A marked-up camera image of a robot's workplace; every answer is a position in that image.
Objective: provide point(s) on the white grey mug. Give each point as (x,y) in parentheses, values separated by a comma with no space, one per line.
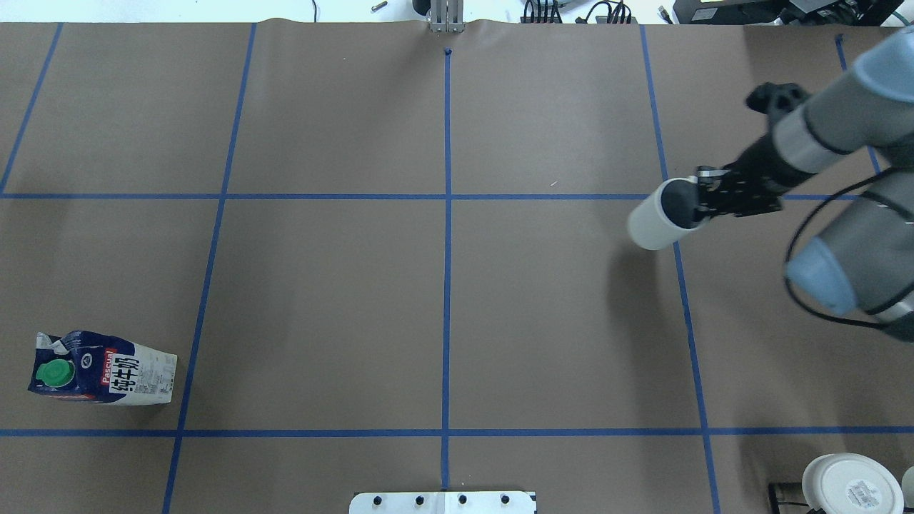
(648,225)

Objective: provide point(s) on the blue white milk carton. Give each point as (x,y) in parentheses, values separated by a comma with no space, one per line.
(97,368)

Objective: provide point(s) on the white mug on rack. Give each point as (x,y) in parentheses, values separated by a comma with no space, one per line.
(907,488)
(851,483)

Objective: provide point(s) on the far white mug on rack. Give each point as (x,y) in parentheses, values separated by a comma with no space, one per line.
(907,488)

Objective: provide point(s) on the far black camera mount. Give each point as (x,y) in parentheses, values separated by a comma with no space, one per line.
(776,100)

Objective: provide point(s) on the black wire cup rack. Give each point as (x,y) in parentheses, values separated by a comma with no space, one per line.
(786,497)

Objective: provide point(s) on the aluminium frame post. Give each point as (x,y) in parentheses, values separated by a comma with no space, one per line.
(446,16)

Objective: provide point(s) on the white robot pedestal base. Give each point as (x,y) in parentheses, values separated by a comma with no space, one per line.
(485,501)

